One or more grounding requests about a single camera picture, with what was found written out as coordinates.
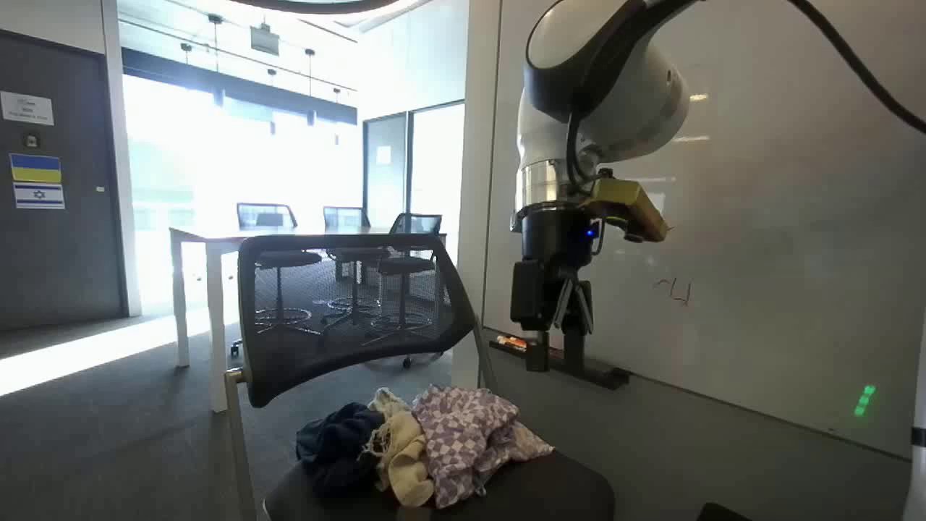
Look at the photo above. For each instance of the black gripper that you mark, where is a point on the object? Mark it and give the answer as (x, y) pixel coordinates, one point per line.
(550, 290)

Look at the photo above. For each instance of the purple white checked cloth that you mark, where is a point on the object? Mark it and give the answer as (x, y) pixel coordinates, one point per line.
(467, 439)

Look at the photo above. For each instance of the cream towel cloth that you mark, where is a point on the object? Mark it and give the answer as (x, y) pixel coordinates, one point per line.
(399, 458)

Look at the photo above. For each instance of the dark blue cloth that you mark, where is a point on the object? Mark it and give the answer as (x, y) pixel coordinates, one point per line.
(334, 445)

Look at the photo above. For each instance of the black mesh back chair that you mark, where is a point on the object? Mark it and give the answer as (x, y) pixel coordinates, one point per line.
(318, 307)

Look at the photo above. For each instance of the black whiteboard marker tray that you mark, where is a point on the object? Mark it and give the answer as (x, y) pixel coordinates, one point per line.
(596, 371)

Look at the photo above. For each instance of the large whiteboard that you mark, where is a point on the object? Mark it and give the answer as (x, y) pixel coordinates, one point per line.
(770, 242)

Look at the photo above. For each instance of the green indicator light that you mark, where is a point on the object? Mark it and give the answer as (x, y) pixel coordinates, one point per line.
(865, 401)

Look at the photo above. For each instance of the white meeting table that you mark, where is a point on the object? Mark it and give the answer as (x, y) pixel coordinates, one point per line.
(219, 290)

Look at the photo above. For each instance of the round ceiling lamp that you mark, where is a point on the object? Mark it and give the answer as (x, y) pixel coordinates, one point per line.
(314, 5)

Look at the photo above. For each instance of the hanging ceiling sign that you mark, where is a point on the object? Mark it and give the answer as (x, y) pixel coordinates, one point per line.
(263, 39)

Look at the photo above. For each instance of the dark grey door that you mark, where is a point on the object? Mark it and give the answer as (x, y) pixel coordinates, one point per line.
(59, 262)

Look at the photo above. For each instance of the blue yellow flag poster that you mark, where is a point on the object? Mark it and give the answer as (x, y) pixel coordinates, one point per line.
(36, 180)

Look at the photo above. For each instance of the white door sign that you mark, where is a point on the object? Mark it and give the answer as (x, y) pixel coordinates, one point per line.
(26, 109)

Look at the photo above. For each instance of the yellowish wrist camera box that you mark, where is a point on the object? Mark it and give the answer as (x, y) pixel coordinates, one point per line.
(625, 203)

